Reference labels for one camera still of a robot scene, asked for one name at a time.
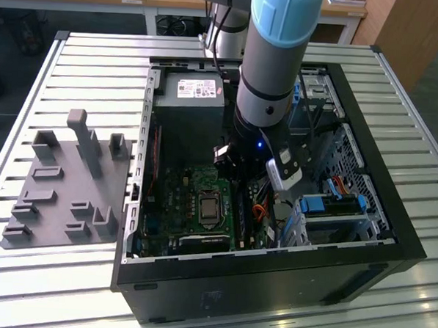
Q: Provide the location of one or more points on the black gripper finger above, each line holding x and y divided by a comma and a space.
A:
225, 156

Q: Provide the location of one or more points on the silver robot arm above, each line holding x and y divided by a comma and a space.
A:
272, 64

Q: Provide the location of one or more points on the black RAM slot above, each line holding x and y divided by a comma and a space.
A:
241, 243

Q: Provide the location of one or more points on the CPU socket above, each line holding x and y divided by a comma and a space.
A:
210, 193

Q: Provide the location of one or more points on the gray power supply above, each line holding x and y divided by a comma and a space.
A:
188, 125

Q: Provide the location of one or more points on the silver CPU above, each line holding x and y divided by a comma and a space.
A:
210, 208

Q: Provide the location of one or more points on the blue disk carrier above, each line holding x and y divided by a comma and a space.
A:
296, 96

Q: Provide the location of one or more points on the green motherboard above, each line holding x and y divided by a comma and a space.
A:
176, 206

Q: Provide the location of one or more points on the hard disk in blue carrier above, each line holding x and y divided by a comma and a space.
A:
312, 206

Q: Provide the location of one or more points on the black graphics card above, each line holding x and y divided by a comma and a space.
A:
204, 242

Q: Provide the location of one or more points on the metal drive cage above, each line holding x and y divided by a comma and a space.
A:
332, 104

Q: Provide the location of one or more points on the black PC case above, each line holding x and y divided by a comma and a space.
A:
235, 282

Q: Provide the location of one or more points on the metal disk bay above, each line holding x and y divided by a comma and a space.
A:
362, 224

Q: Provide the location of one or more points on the black fan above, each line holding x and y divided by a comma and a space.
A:
171, 25

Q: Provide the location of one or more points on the gray parts rack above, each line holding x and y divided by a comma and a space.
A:
63, 185

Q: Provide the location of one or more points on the wooden cabinet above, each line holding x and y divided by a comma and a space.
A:
413, 34

